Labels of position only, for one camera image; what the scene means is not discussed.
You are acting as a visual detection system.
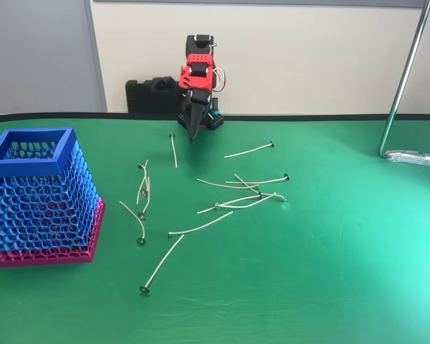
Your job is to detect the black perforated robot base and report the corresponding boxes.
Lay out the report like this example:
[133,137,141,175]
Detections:
[178,109,226,133]

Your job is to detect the blue and pink lattice basket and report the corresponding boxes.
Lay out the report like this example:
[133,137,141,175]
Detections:
[0,128,107,269]

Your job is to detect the black plastic tool case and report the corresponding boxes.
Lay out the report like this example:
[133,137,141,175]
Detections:
[125,78,183,115]

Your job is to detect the green table cloth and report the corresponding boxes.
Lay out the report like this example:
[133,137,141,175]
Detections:
[0,111,430,344]

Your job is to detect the chrome metal stand pole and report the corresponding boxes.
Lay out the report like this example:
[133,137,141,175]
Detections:
[378,0,430,159]

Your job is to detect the clear plastic clamp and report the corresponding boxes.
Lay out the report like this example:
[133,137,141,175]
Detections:
[386,149,430,167]

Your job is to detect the red white servo cable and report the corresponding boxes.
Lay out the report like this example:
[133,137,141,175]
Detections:
[213,67,228,90]

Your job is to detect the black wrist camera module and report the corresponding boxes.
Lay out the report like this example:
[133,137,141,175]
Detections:
[153,75,182,95]

